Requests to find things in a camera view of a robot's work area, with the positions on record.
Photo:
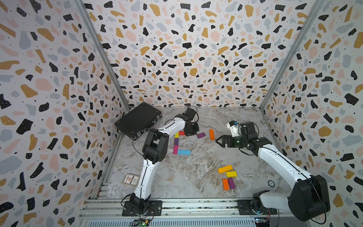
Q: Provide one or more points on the black flat case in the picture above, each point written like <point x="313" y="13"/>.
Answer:
<point x="138" y="121"/>

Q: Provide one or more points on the light blue long block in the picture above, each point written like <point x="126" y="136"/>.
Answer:
<point x="183" y="152"/>

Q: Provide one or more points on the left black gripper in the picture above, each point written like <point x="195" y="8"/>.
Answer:
<point x="197" y="130"/>

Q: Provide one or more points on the magenta block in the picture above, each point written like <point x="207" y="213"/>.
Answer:
<point x="175" y="150"/>

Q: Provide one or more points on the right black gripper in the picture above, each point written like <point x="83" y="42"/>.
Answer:
<point x="229" y="137"/>

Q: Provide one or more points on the small printed card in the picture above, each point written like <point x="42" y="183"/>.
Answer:
<point x="131" y="179"/>

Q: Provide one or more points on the yellow short block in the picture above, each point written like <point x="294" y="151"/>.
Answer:
<point x="231" y="174"/>

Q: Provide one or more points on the orange long block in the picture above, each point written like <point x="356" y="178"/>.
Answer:
<point x="212" y="135"/>

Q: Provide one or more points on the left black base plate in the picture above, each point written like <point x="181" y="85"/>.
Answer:
<point x="153" y="208"/>

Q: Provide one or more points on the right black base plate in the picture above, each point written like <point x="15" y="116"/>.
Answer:
<point x="245" y="207"/>

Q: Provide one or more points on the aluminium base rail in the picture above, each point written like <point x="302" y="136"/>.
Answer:
<point x="214" y="212"/>

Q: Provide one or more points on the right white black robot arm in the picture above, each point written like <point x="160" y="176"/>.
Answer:
<point x="309" y="197"/>

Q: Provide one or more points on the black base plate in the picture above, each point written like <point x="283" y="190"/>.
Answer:
<point x="245" y="207"/>
<point x="153" y="208"/>

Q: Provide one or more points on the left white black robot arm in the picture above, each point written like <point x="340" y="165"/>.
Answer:
<point x="154" y="151"/>

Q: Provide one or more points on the orange short block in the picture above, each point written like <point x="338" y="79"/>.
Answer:
<point x="225" y="184"/>

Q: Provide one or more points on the amber long block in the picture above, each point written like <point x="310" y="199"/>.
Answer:
<point x="225" y="169"/>

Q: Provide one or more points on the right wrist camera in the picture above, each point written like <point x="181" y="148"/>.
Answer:
<point x="234" y="128"/>

